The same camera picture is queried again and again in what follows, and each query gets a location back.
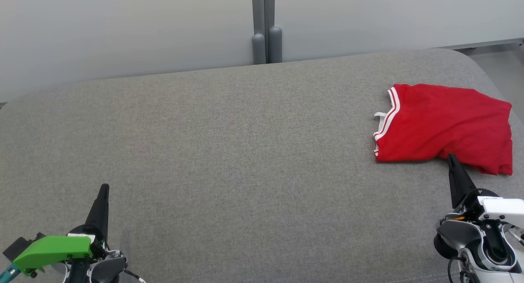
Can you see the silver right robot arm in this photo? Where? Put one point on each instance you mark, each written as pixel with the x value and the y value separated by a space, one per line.
pixel 470 238

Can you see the grey metal rail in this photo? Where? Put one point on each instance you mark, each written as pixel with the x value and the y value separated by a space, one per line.
pixel 491 43

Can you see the grey rounded bollard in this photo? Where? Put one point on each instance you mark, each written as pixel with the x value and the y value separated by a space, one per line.
pixel 275 45
pixel 258 49

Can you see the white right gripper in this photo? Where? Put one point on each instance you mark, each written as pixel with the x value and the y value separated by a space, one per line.
pixel 503 209

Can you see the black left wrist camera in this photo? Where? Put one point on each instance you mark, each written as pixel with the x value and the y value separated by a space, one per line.
pixel 18 245

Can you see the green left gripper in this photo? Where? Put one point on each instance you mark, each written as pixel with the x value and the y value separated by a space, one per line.
pixel 53 250

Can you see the grey partition post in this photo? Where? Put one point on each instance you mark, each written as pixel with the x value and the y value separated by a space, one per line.
pixel 262 8

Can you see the red white basketball jersey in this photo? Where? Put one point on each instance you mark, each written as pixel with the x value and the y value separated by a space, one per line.
pixel 446 123

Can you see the grey fabric sofa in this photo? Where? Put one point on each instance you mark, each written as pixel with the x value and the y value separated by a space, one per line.
pixel 245 160

